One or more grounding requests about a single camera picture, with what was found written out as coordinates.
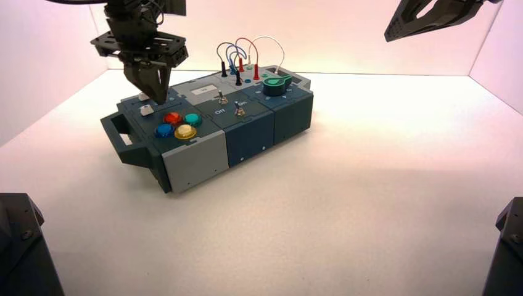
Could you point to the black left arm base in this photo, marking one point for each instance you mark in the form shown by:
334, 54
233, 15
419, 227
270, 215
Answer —
24, 253

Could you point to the teal dome push button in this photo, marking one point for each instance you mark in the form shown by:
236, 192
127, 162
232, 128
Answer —
193, 119

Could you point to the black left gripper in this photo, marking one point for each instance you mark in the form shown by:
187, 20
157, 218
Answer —
137, 45

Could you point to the green rotary pointer knob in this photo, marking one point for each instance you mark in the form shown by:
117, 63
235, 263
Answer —
274, 86

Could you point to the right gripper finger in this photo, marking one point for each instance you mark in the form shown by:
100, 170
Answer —
402, 14
449, 14

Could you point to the red dome push button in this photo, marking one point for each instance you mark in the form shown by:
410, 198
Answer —
173, 118

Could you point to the metal toggle switch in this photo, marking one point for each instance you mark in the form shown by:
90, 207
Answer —
222, 99
240, 111

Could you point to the yellow dome push button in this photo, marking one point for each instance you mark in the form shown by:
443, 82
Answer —
185, 131

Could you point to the blue grey control box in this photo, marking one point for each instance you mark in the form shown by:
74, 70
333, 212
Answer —
249, 135

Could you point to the blue banana plug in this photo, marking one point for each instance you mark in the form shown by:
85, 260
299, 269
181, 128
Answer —
233, 68

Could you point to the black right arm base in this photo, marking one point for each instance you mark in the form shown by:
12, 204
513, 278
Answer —
506, 253

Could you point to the red banana plug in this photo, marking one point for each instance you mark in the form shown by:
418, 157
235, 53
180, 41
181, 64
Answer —
256, 72
241, 65

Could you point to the blue dome push button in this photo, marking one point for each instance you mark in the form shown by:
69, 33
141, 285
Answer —
164, 130

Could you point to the black banana plug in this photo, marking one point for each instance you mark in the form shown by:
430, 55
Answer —
224, 70
238, 78

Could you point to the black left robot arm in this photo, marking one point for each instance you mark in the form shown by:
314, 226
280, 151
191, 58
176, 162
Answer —
124, 8

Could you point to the white number display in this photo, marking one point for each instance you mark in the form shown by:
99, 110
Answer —
204, 90

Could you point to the white slider knob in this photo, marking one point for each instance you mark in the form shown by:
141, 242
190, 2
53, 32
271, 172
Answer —
146, 110
142, 97

